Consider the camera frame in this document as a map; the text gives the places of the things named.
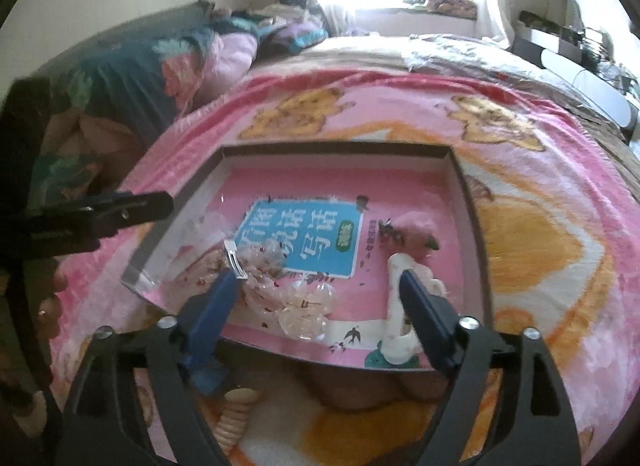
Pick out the dark brown hair clip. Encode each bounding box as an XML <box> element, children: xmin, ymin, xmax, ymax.
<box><xmin>377</xmin><ymin>218</ymin><xmax>407</xmax><ymax>247</ymax></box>

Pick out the clutter on windowsill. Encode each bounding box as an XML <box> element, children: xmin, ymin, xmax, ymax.
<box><xmin>404</xmin><ymin>0</ymin><xmax>480</xmax><ymax>17</ymax></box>

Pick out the pink fluffy hair clip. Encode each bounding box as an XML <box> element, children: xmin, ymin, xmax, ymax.
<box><xmin>395</xmin><ymin>213</ymin><xmax>442</xmax><ymax>253</ymax></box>

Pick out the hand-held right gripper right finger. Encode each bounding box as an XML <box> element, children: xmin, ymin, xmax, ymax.
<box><xmin>398</xmin><ymin>269</ymin><xmax>584</xmax><ymax>466</ymax></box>

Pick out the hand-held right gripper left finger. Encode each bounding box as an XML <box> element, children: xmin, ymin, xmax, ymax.
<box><xmin>62</xmin><ymin>269</ymin><xmax>240</xmax><ymax>466</ymax></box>

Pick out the grey handbag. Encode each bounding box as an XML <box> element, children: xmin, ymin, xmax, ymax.
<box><xmin>544</xmin><ymin>0</ymin><xmax>583</xmax><ymax>54</ymax></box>

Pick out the dark floral quilt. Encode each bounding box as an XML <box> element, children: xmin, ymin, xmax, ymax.
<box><xmin>25</xmin><ymin>8</ymin><xmax>263</xmax><ymax>209</ymax></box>

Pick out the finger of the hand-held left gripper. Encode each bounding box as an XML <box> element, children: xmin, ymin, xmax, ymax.
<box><xmin>75</xmin><ymin>191</ymin><xmax>175</xmax><ymax>249</ymax></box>

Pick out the purple blue cloth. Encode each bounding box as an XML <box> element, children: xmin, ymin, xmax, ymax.
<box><xmin>260</xmin><ymin>20</ymin><xmax>332</xmax><ymax>55</ymax></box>

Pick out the dark box with pink lining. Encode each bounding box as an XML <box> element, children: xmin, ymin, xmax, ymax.
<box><xmin>120</xmin><ymin>142</ymin><xmax>496</xmax><ymax>375</ymax></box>

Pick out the beige bed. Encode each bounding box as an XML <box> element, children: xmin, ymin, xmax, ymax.
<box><xmin>165</xmin><ymin>33</ymin><xmax>640</xmax><ymax>157</ymax></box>

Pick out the white claw hair clip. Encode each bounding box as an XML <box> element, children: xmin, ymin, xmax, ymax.
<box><xmin>382</xmin><ymin>253</ymin><xmax>447</xmax><ymax>366</ymax></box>

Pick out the pink bear printed blanket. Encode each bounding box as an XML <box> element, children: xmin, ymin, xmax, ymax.
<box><xmin>45</xmin><ymin>68</ymin><xmax>640</xmax><ymax>466</ymax></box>

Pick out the person's left hand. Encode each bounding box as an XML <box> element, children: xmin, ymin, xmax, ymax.
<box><xmin>37</xmin><ymin>266</ymin><xmax>69</xmax><ymax>331</ymax></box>

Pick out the light patterned bedspread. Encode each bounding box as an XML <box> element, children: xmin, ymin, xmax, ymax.
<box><xmin>404</xmin><ymin>32</ymin><xmax>581</xmax><ymax>99</ymax></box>

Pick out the clear bubble flower hair clip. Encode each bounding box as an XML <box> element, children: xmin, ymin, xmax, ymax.
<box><xmin>277</xmin><ymin>279</ymin><xmax>335</xmax><ymax>343</ymax></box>

